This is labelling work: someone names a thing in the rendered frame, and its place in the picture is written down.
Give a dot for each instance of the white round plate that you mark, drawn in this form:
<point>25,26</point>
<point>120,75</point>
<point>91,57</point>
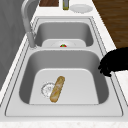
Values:
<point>80,8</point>

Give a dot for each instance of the brown baguette bread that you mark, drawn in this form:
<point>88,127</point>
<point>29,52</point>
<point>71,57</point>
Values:
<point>57,88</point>

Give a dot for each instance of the red and green vegetable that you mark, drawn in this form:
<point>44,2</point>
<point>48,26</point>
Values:
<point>63,45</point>

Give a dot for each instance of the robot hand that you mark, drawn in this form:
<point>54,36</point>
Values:
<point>116,62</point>

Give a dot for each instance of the olive green bottle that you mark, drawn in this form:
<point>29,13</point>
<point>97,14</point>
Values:
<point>66,4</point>

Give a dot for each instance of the grey double basin sink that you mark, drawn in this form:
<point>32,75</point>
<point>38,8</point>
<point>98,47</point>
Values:
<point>63,63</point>

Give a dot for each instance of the grey metal tap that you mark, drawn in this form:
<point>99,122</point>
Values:
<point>28,20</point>

